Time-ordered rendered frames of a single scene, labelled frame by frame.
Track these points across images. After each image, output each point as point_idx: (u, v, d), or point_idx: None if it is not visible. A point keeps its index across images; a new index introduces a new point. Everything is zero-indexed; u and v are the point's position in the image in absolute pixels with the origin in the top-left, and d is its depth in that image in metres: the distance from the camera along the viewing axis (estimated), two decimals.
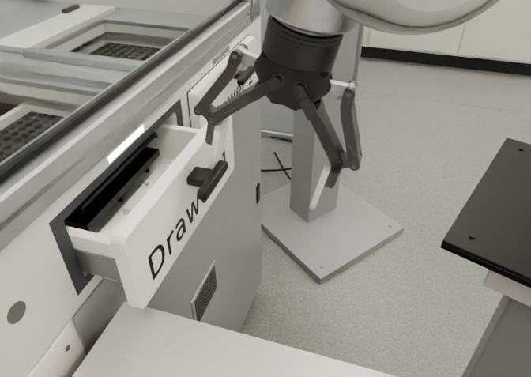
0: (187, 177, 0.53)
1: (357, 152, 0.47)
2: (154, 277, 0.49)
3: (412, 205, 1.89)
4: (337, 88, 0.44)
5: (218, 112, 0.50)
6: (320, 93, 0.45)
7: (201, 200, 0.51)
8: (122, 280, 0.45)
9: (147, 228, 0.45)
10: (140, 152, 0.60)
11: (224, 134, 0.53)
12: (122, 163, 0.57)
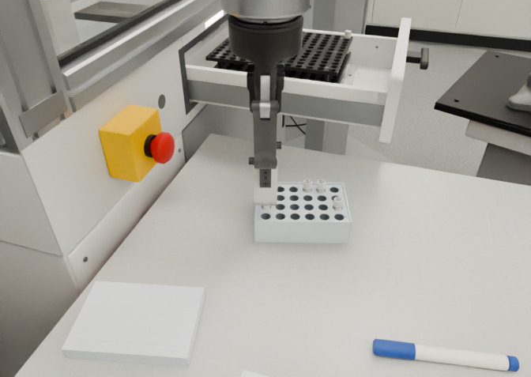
0: (406, 55, 0.70)
1: (254, 156, 0.47)
2: None
3: (412, 153, 2.13)
4: (260, 94, 0.43)
5: None
6: (254, 86, 0.44)
7: (423, 69, 0.68)
8: (385, 115, 0.63)
9: None
10: (348, 47, 0.77)
11: None
12: (344, 52, 0.74)
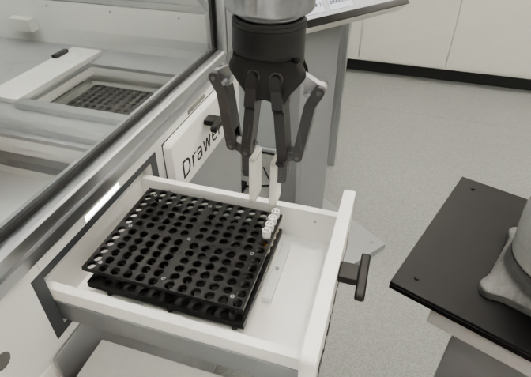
0: (338, 274, 0.54)
1: (305, 146, 0.49)
2: None
3: (394, 221, 1.96)
4: (309, 82, 0.45)
5: (242, 141, 0.51)
6: (296, 81, 0.45)
7: (359, 301, 0.52)
8: None
9: (322, 341, 0.46)
10: (273, 238, 0.61)
11: (259, 164, 0.54)
12: (264, 254, 0.58)
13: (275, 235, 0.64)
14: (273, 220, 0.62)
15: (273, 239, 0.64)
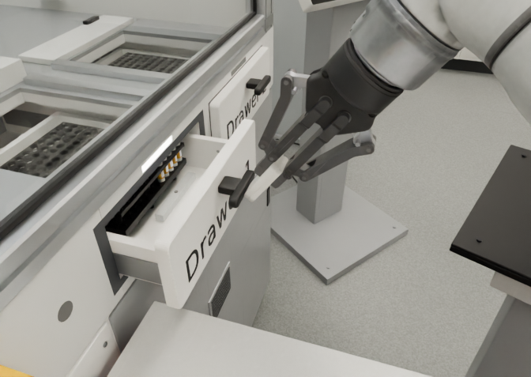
0: (218, 186, 0.56)
1: (318, 175, 0.50)
2: (190, 280, 0.53)
3: (416, 207, 1.93)
4: (367, 135, 0.46)
5: (276, 148, 0.50)
6: (359, 129, 0.46)
7: (233, 207, 0.54)
8: (163, 282, 0.49)
9: (186, 235, 0.49)
10: (170, 160, 0.64)
11: None
12: (156, 173, 0.60)
13: (177, 163, 0.67)
14: None
15: (174, 166, 0.67)
